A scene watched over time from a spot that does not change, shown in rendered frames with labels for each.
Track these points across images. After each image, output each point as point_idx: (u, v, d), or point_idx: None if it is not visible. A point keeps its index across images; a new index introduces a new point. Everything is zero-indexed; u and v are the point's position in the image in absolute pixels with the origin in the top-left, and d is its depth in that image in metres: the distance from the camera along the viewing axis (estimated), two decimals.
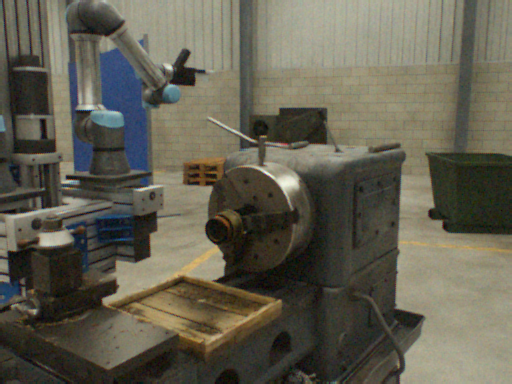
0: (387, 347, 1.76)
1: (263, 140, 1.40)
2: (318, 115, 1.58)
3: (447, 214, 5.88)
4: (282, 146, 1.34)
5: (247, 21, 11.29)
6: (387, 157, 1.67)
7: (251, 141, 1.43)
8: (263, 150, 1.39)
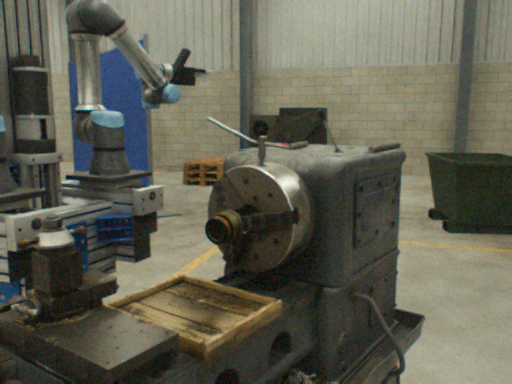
0: (387, 347, 1.76)
1: (263, 140, 1.40)
2: (318, 115, 1.58)
3: (447, 214, 5.88)
4: (282, 146, 1.34)
5: (247, 21, 11.29)
6: (387, 157, 1.67)
7: (251, 141, 1.43)
8: (263, 150, 1.39)
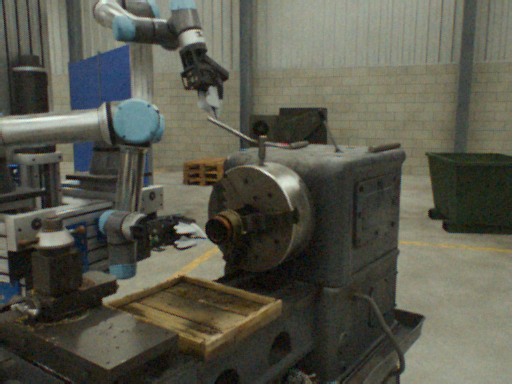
0: (387, 347, 1.76)
1: (263, 140, 1.40)
2: (318, 115, 1.58)
3: (447, 214, 5.88)
4: (282, 146, 1.34)
5: (247, 21, 11.29)
6: (387, 157, 1.67)
7: (251, 141, 1.43)
8: (263, 150, 1.39)
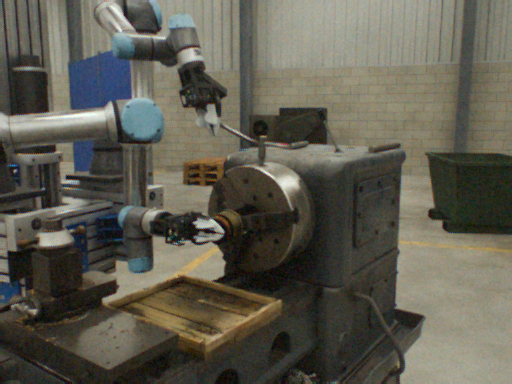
0: (387, 347, 1.76)
1: (263, 140, 1.40)
2: (318, 115, 1.58)
3: (447, 214, 5.88)
4: (282, 146, 1.34)
5: (247, 21, 11.29)
6: (387, 157, 1.67)
7: (251, 141, 1.43)
8: (263, 150, 1.39)
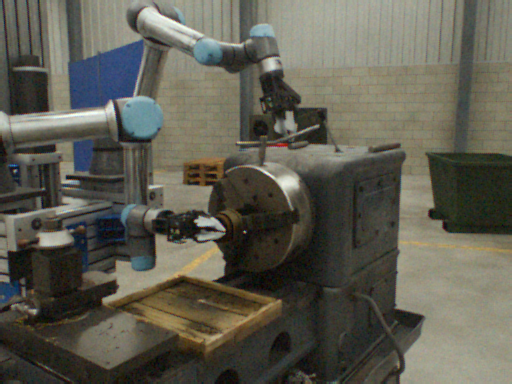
0: (387, 347, 1.76)
1: (266, 141, 1.39)
2: (318, 115, 1.58)
3: (447, 214, 5.88)
4: (241, 143, 1.34)
5: (247, 21, 11.29)
6: (387, 157, 1.67)
7: (276, 143, 1.42)
8: (258, 149, 1.39)
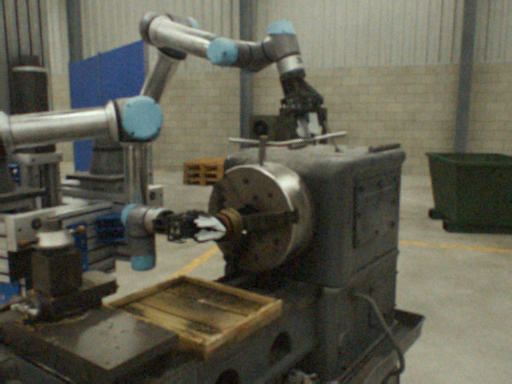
0: (387, 347, 1.76)
1: (264, 141, 1.38)
2: None
3: (447, 214, 5.88)
4: (236, 140, 1.41)
5: (247, 21, 11.29)
6: (387, 157, 1.67)
7: (279, 145, 1.38)
8: (259, 149, 1.40)
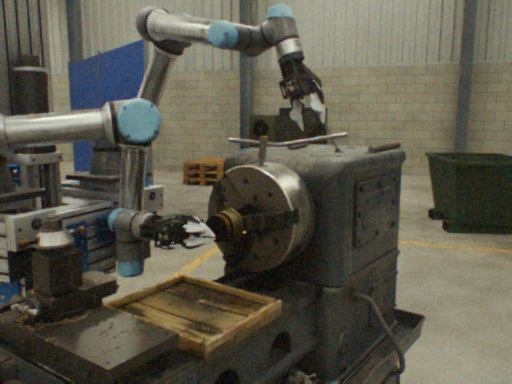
0: (387, 347, 1.76)
1: (265, 141, 1.38)
2: (318, 115, 1.58)
3: (447, 214, 5.88)
4: (237, 140, 1.40)
5: (247, 21, 11.29)
6: (387, 157, 1.67)
7: (279, 145, 1.38)
8: (259, 149, 1.40)
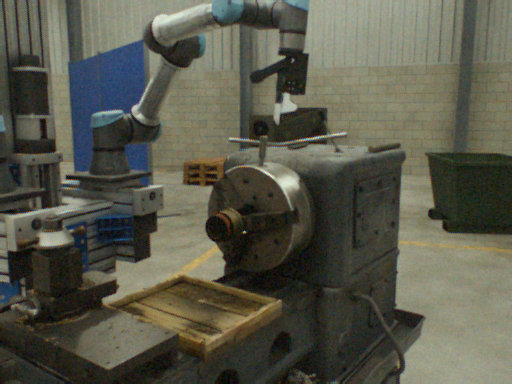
0: (387, 347, 1.76)
1: (265, 141, 1.38)
2: (318, 115, 1.58)
3: (447, 214, 5.88)
4: (237, 140, 1.40)
5: None
6: (387, 157, 1.67)
7: (279, 145, 1.38)
8: (259, 149, 1.40)
